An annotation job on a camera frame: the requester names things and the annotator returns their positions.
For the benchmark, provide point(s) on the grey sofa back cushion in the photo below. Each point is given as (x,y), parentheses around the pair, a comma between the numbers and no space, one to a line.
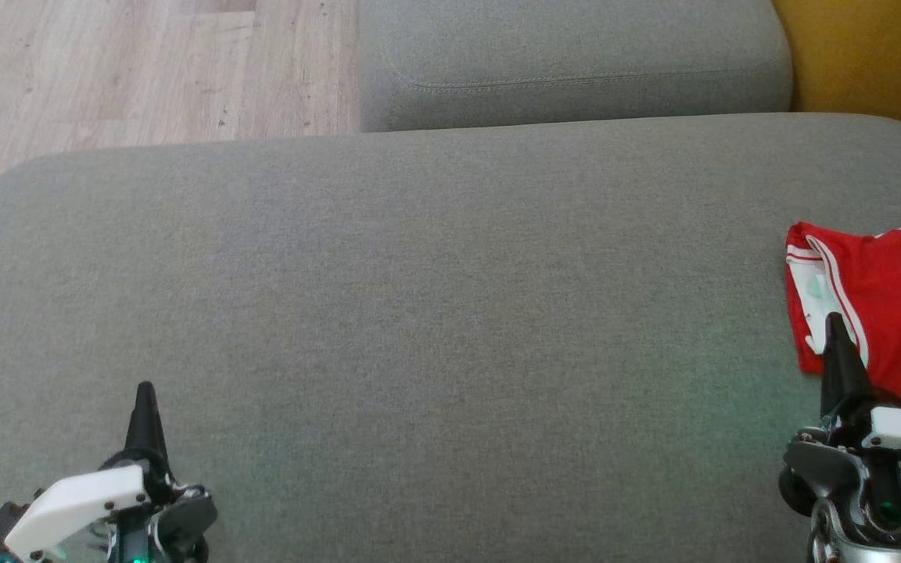
(576,62)

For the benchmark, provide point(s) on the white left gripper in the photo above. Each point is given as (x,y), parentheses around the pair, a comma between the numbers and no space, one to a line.
(75,504)

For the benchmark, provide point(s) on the red shirt white sleeves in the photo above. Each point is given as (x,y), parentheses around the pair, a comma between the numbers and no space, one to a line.
(896,305)

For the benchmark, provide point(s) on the yellow fabric surface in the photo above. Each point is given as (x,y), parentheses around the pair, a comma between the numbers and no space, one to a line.
(873,55)

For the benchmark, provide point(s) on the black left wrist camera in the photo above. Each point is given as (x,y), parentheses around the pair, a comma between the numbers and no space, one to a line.
(5,524)

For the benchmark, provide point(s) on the grey sofa seat cushion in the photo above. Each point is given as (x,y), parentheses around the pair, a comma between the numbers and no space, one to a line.
(450,313)

